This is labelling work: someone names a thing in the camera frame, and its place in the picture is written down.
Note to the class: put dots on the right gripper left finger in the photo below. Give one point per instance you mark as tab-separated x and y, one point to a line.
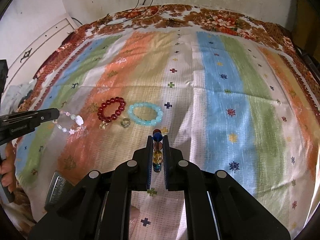
98	207

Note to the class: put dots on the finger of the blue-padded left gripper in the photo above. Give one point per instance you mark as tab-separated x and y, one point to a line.
22	123

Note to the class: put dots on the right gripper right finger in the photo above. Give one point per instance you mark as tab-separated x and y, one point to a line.
216	205

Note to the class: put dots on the left hand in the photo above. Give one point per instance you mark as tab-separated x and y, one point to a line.
8	169

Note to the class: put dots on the white headboard cabinet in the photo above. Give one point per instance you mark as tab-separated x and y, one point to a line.
25	67

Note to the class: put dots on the striped colourful mat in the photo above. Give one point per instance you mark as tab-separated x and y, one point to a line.
175	104

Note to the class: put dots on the floral brown bedsheet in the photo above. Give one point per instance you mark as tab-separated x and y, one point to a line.
187	17

